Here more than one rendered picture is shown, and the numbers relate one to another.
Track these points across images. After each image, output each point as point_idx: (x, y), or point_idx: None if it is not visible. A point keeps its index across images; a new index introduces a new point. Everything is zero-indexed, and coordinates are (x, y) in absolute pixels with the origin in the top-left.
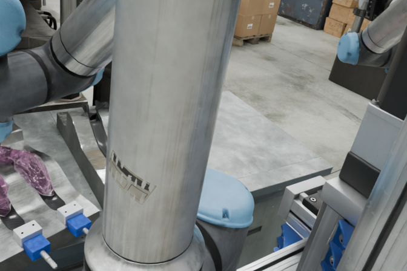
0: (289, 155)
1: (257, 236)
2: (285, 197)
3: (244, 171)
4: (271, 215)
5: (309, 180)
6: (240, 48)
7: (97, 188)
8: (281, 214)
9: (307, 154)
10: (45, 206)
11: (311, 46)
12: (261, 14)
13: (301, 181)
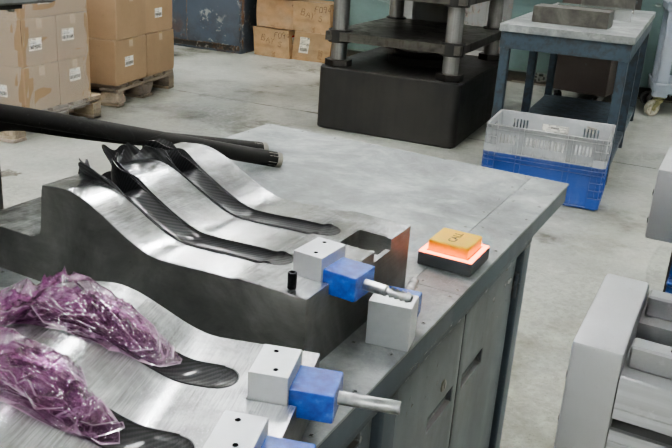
0: (489, 187)
1: (477, 376)
2: (662, 192)
3: (454, 227)
4: (491, 319)
5: (671, 154)
6: (123, 108)
7: (248, 324)
8: (657, 234)
9: (511, 178)
10: (191, 389)
11: (251, 81)
12: (145, 34)
13: (664, 158)
